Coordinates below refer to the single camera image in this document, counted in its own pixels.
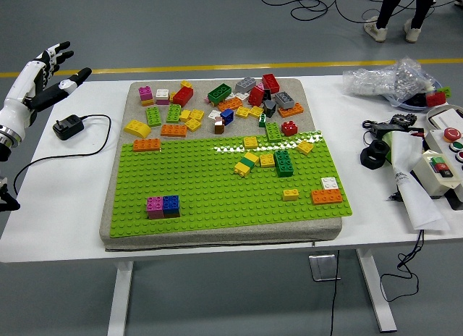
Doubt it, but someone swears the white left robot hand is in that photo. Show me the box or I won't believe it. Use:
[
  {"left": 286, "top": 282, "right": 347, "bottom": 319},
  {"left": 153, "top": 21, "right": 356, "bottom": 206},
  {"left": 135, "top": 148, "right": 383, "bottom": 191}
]
[{"left": 0, "top": 41, "right": 93, "bottom": 138}]

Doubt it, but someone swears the green studded baseplate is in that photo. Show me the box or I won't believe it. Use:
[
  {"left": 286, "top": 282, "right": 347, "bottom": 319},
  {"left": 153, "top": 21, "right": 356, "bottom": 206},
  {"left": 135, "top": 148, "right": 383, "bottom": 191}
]
[{"left": 109, "top": 130, "right": 353, "bottom": 239}]

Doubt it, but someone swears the yellow curved toy brick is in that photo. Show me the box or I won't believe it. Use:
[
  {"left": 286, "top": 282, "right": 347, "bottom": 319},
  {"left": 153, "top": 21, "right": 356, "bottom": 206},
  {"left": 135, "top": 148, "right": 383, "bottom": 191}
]
[{"left": 123, "top": 119, "right": 152, "bottom": 139}]

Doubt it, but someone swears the pink and yellow brick stack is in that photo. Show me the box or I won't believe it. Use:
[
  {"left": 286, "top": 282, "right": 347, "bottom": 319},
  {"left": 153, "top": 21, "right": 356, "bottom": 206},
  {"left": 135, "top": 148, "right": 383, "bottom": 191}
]
[{"left": 138, "top": 85, "right": 155, "bottom": 107}]

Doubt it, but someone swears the long orange toy brick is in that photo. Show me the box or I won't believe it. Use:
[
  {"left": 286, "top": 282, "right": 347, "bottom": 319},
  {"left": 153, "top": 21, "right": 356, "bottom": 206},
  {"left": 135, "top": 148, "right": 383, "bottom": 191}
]
[
  {"left": 132, "top": 138, "right": 161, "bottom": 153},
  {"left": 160, "top": 124, "right": 188, "bottom": 138},
  {"left": 310, "top": 188, "right": 344, "bottom": 206},
  {"left": 278, "top": 102, "right": 305, "bottom": 119},
  {"left": 217, "top": 96, "right": 244, "bottom": 112}
]

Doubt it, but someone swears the long red toy brick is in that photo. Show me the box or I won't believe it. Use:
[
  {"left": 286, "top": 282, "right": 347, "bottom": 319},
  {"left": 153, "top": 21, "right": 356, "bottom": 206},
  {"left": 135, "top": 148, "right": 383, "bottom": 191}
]
[
  {"left": 261, "top": 73, "right": 281, "bottom": 95},
  {"left": 172, "top": 86, "right": 195, "bottom": 108}
]

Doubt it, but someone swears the long dark green brick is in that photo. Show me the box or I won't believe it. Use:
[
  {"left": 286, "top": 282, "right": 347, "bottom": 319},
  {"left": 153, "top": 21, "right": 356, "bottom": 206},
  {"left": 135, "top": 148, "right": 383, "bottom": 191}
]
[
  {"left": 273, "top": 150, "right": 294, "bottom": 178},
  {"left": 207, "top": 83, "right": 233, "bottom": 106}
]

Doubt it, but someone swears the long grey toy brick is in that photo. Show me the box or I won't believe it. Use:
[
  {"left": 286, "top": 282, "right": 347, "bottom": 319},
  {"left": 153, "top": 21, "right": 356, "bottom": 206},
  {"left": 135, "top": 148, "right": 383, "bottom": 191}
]
[
  {"left": 234, "top": 76, "right": 258, "bottom": 93},
  {"left": 273, "top": 91, "right": 296, "bottom": 110}
]

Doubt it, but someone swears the yellow and green brick stack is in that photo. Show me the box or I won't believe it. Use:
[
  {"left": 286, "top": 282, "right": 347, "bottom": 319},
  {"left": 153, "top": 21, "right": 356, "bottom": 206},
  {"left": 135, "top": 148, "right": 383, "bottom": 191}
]
[{"left": 234, "top": 151, "right": 260, "bottom": 178}]

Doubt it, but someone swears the square red toy brick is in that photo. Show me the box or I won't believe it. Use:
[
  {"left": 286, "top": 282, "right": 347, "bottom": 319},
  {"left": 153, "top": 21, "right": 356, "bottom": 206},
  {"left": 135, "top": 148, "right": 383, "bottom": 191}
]
[{"left": 281, "top": 120, "right": 300, "bottom": 137}]

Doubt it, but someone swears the black power adapter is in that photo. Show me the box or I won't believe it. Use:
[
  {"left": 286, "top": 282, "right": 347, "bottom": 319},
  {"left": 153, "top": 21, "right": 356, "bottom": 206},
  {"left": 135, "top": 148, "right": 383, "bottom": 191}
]
[{"left": 52, "top": 114, "right": 85, "bottom": 141}]

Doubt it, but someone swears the yellow floor tape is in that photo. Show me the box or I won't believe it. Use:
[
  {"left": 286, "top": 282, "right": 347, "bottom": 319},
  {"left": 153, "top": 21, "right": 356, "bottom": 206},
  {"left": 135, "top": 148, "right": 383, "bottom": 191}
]
[{"left": 0, "top": 58, "right": 463, "bottom": 79}]

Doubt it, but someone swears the white table leg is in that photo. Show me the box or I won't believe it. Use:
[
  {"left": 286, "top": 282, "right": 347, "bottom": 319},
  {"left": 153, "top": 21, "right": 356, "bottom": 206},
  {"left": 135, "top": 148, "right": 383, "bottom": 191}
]
[
  {"left": 356, "top": 248, "right": 398, "bottom": 333},
  {"left": 107, "top": 260, "right": 135, "bottom": 336}
]

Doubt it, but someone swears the grey-brown mat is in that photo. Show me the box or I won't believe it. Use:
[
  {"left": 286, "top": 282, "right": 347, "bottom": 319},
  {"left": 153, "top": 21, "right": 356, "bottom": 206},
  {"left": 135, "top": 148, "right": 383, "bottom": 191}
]
[{"left": 99, "top": 77, "right": 344, "bottom": 253}]

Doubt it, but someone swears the metal floor plate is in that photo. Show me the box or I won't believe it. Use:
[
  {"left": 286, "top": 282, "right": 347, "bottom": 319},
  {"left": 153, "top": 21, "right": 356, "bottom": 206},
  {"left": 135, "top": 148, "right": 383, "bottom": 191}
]
[{"left": 308, "top": 253, "right": 342, "bottom": 282}]

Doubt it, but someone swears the black power supply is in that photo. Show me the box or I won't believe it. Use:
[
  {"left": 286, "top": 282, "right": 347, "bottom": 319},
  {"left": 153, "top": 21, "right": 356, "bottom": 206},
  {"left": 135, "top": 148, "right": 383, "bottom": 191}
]
[{"left": 362, "top": 119, "right": 425, "bottom": 140}]

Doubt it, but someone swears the clear bubble wrap bag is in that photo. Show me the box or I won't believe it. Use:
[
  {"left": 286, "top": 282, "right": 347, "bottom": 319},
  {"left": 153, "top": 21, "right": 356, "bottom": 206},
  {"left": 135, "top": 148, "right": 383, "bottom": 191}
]
[{"left": 342, "top": 56, "right": 441, "bottom": 104}]

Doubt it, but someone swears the person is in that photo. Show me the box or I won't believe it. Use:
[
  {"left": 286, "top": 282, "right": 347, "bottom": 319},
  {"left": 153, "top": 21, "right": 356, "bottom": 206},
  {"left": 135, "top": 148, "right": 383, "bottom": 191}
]
[{"left": 363, "top": 0, "right": 439, "bottom": 44}]

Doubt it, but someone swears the black gear wheel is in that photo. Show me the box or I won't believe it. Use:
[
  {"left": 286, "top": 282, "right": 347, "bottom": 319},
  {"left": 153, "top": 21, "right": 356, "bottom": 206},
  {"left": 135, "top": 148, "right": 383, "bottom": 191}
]
[{"left": 389, "top": 112, "right": 417, "bottom": 128}]

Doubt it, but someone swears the clear blue-rimmed container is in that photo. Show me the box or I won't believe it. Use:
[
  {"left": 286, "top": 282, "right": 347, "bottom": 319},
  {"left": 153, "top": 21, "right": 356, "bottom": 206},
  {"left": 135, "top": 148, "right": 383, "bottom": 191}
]
[{"left": 383, "top": 78, "right": 449, "bottom": 114}]

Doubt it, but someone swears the white paper sheet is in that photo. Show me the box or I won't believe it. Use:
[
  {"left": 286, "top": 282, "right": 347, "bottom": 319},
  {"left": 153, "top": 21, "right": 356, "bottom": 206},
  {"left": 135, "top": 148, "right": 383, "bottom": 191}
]
[{"left": 383, "top": 130, "right": 451, "bottom": 231}]

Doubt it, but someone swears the white button control box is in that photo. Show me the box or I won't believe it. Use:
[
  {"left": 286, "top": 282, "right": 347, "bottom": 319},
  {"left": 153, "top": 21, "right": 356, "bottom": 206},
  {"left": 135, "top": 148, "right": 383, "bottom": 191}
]
[{"left": 422, "top": 125, "right": 463, "bottom": 164}]

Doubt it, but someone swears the white oval case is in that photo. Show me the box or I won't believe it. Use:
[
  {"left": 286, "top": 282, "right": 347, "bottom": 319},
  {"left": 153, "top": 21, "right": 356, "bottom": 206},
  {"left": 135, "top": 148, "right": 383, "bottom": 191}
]
[{"left": 425, "top": 103, "right": 463, "bottom": 131}]

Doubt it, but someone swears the black adapter cord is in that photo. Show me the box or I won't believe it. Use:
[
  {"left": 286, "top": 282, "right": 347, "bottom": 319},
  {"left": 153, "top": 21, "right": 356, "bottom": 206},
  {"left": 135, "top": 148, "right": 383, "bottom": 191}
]
[{"left": 13, "top": 114, "right": 112, "bottom": 196}]

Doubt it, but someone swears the black floor cable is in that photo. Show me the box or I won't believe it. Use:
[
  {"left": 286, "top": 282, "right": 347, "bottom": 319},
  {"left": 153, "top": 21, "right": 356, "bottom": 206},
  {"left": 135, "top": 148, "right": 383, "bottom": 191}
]
[
  {"left": 258, "top": 0, "right": 339, "bottom": 22},
  {"left": 334, "top": 0, "right": 463, "bottom": 24}
]

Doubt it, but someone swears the black hanging cable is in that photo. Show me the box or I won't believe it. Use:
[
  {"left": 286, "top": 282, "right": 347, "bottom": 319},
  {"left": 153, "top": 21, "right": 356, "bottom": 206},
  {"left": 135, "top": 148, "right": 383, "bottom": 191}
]
[
  {"left": 328, "top": 249, "right": 341, "bottom": 336},
  {"left": 379, "top": 229, "right": 425, "bottom": 303}
]

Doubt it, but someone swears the white switch box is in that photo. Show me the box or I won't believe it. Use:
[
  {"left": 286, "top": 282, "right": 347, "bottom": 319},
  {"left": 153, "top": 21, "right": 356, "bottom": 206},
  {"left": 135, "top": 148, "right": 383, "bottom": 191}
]
[{"left": 412, "top": 149, "right": 463, "bottom": 199}]

